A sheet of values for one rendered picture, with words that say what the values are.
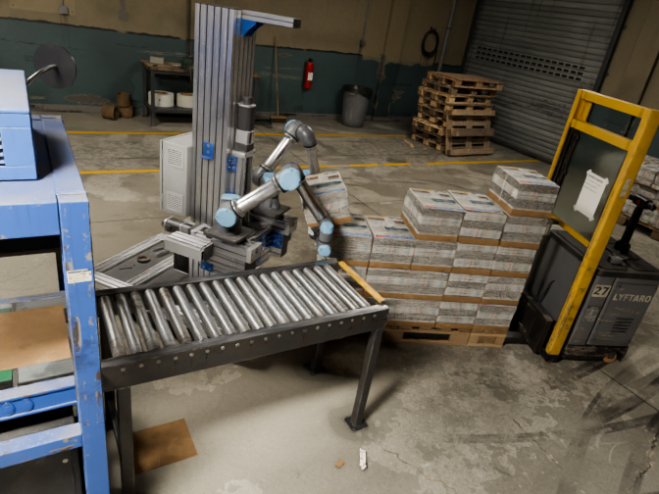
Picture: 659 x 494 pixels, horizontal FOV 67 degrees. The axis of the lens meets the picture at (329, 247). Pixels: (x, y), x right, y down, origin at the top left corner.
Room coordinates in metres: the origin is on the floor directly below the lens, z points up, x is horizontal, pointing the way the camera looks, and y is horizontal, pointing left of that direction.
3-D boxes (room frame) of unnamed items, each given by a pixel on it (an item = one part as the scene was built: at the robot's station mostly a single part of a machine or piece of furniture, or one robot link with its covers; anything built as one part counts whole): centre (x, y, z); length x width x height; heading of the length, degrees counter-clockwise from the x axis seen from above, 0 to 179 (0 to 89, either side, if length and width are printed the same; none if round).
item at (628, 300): (3.45, -2.03, 0.40); 0.69 x 0.55 x 0.80; 11
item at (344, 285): (2.31, -0.12, 0.77); 0.47 x 0.05 x 0.05; 34
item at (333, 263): (2.20, 0.50, 0.74); 1.34 x 0.05 x 0.12; 124
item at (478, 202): (3.26, -0.94, 1.06); 0.37 x 0.28 x 0.01; 10
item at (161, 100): (8.48, 2.56, 0.55); 1.80 x 0.70 x 1.09; 124
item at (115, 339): (1.67, 0.85, 0.77); 0.47 x 0.05 x 0.05; 34
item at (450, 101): (9.85, -1.96, 0.65); 1.33 x 0.94 x 1.30; 128
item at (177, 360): (1.78, 0.22, 0.74); 1.34 x 0.05 x 0.12; 124
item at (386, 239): (3.16, -0.52, 0.42); 1.17 x 0.39 x 0.83; 101
